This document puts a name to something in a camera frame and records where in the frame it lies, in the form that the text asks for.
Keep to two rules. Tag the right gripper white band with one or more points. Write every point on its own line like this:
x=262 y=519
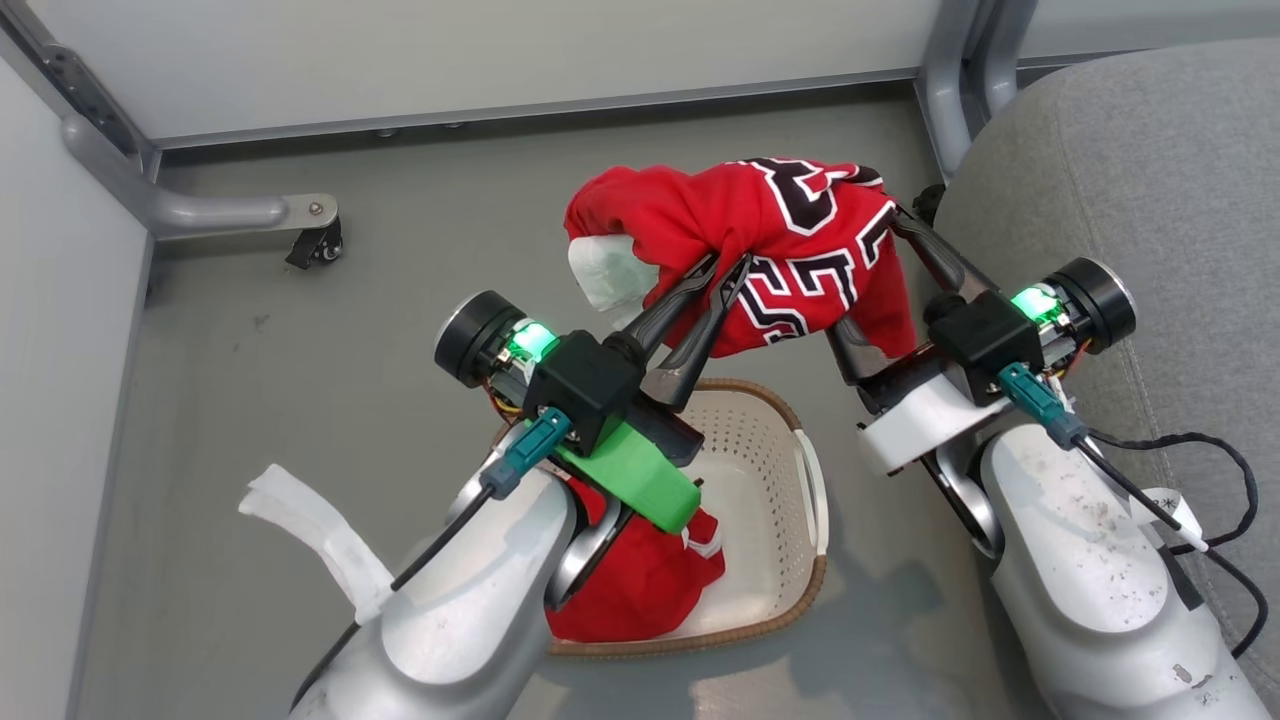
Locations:
x=985 y=335

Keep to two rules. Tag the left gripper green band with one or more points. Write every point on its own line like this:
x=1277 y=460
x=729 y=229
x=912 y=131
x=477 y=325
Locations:
x=585 y=385

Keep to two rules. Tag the red jersey with number 23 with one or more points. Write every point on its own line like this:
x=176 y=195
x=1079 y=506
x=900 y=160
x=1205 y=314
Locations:
x=760 y=230

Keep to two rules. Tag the plain red garment white trim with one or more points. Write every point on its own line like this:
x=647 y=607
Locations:
x=640 y=585

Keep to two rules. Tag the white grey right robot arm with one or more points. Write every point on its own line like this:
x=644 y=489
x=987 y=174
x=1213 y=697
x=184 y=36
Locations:
x=1090 y=590

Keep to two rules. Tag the cream perforated laundry basket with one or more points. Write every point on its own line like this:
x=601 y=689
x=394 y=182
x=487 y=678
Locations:
x=760 y=500

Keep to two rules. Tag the black caster wheel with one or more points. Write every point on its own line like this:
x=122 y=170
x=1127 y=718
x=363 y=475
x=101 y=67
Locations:
x=928 y=203
x=318 y=245

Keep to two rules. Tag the grey fabric sofa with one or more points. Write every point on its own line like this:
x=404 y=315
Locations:
x=1140 y=180

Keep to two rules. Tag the grey metal partition foot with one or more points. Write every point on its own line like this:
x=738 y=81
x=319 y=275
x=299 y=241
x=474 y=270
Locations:
x=200 y=210

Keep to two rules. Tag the grey metal partition post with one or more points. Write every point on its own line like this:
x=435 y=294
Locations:
x=950 y=70

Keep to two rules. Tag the grey metal diagonal frame bar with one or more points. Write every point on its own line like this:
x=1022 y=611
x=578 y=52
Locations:
x=80 y=85

